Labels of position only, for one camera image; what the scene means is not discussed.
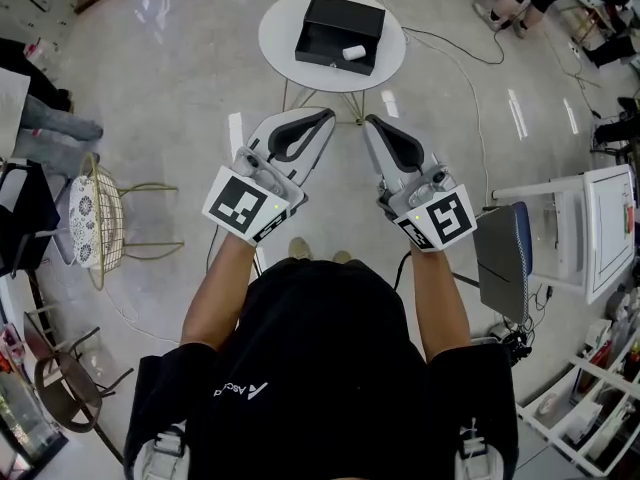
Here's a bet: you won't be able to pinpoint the round white table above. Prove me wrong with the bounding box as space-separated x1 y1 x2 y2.
257 0 408 125

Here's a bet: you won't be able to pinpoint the grey right shoulder strap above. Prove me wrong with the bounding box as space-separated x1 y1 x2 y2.
453 416 507 480

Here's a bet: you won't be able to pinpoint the person's right forearm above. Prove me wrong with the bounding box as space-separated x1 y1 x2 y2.
407 247 472 365

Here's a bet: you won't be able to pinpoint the grey shoulder strap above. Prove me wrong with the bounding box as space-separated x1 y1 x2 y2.
453 416 507 480
138 423 192 480

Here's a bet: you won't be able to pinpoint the black equipment stand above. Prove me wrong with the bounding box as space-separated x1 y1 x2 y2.
591 96 640 165

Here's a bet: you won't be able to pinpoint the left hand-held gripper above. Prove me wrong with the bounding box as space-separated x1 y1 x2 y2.
201 107 337 247

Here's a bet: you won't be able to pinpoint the white rectangular table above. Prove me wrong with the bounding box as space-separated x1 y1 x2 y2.
491 163 638 306

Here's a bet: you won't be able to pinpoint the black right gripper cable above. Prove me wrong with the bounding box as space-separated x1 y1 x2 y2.
393 250 414 292

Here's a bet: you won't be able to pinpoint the person's black shirt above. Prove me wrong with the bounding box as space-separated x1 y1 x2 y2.
123 257 519 480

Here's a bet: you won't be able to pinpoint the white shelf rack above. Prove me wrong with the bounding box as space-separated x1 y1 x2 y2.
516 312 640 480

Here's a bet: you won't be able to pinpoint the black power adapters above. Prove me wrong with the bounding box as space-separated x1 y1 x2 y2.
485 321 532 365

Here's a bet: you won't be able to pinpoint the gold wire chair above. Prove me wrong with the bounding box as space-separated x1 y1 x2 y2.
67 151 186 292

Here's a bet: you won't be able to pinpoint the floral seat cushion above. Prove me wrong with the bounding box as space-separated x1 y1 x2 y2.
68 175 104 269

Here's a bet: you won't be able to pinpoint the grey left shoulder strap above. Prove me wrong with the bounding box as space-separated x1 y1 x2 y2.
138 423 192 480

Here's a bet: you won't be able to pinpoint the black floor cable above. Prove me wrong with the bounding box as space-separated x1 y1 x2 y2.
402 15 506 66

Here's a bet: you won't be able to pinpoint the person's left forearm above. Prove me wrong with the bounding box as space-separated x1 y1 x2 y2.
179 230 262 350

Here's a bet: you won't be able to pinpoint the black bag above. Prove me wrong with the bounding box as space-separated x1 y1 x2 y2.
0 159 62 275

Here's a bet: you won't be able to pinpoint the glass display cabinet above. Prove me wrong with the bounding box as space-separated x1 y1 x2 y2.
0 367 70 480

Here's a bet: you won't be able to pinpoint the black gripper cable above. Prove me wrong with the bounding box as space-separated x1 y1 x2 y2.
393 250 414 292
205 227 222 275

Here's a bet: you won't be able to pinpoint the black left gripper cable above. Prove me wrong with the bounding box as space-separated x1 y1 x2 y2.
205 227 222 275

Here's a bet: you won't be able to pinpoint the person's left shoe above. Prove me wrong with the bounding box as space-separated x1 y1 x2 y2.
288 236 314 262

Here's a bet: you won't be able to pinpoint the black box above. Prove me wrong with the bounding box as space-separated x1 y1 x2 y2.
294 0 387 78

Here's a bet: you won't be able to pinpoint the white floor cable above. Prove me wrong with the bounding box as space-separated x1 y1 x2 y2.
402 27 491 212

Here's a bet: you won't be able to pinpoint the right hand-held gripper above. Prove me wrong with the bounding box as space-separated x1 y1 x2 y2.
363 113 477 253

